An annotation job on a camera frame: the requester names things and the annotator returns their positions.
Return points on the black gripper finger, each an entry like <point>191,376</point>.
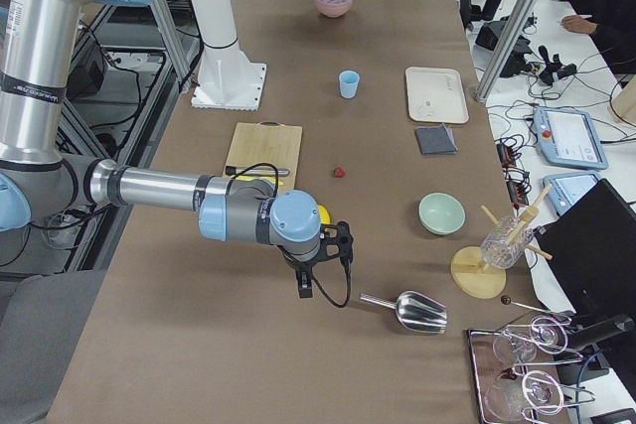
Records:
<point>304,284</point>

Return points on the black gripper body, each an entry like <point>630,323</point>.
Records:
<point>298,265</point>

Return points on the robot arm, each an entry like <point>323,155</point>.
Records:
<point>37,180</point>

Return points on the light blue plastic cup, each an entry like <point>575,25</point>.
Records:
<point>348,83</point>

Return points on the metal ice scoop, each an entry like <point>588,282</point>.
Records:
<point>415,312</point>

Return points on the yellow lemon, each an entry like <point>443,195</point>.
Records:
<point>324,215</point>

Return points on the wooden cutting board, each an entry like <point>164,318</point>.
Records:
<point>273,143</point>

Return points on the mint green bowl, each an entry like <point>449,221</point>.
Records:
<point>441,213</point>

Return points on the cream rabbit tray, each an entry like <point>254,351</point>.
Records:
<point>435,95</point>

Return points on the wooden glass drying stand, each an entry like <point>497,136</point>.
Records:
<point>473,275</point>

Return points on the grey folded cloth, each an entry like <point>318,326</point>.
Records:
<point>435,140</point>

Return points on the clear patterned glass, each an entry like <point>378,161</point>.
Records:
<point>498,250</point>

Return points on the wine glass on rack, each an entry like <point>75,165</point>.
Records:
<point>532,397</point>
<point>518,344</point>

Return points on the metal tray with rack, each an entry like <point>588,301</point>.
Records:
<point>514,371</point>

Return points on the blue teach pendant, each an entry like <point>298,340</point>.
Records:
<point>567,189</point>
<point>568,138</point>

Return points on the black monitor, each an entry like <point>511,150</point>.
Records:
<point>593,252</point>

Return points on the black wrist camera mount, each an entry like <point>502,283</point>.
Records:
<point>336,241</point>

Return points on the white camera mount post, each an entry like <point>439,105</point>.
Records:
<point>226,78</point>

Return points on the aluminium frame post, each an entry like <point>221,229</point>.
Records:
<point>504,47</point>

